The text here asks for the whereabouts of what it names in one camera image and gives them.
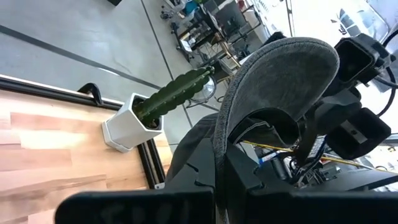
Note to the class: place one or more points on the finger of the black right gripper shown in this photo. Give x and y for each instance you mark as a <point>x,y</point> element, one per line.
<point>373,137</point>
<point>354,62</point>

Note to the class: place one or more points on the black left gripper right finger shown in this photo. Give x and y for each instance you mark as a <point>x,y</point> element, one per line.
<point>245,202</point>

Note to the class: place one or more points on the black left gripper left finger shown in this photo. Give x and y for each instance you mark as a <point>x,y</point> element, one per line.
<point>192,199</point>

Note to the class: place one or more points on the dark grey cap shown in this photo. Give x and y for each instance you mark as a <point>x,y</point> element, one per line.
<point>280,81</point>

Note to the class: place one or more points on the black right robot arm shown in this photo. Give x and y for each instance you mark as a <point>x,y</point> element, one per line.
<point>317,146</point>

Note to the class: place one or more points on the white hexagonal plant pot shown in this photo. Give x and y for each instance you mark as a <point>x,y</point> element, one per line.
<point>124,127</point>

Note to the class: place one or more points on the green cactus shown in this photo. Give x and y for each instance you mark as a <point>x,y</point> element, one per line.
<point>174,93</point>

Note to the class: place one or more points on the round silver floor fan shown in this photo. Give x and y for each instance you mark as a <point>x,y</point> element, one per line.
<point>208,91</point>

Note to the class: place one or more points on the cluttered workbench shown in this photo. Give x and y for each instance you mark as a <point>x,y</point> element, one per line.
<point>202,34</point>

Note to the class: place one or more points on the black aluminium table frame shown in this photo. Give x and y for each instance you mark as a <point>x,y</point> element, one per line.
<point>31,89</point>

